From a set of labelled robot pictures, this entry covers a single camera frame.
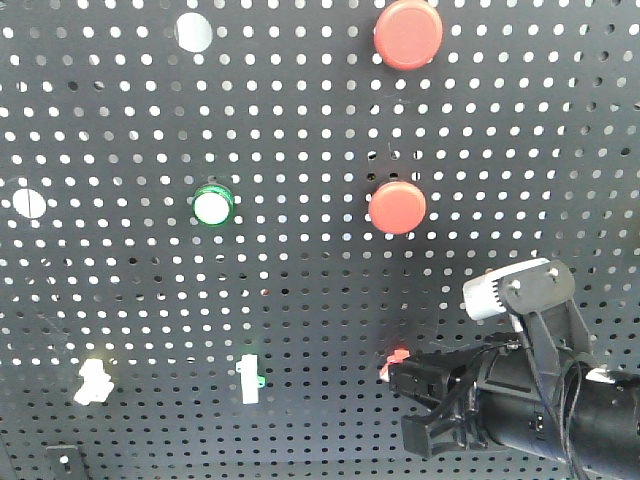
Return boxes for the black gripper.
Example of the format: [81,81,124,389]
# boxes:
[388,344,550,459]

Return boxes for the red toggle switch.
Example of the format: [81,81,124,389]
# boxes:
[378,348,411,383]

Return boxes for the yellow toggle switch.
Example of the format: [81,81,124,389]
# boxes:
[73,358,115,406]

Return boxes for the lower red mushroom button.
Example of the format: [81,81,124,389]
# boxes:
[368,181,427,235]

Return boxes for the red mushroom button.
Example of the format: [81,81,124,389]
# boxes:
[368,181,427,235]
[373,0,444,71]

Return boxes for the black perforated pegboard panel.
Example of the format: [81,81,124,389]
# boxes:
[1,1,639,479]

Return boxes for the green illuminated push button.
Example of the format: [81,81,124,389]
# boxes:
[192,184,235,226]

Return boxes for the upper red mushroom button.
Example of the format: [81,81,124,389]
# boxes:
[373,0,444,71]

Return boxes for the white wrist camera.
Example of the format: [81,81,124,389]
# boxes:
[462,258,549,322]

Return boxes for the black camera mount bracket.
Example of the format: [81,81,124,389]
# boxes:
[497,260,593,396]

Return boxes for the white-green toggle switch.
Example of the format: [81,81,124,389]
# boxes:
[235,354,266,405]

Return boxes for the left pegboard mounting bracket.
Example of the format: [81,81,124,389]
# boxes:
[45,445,90,480]

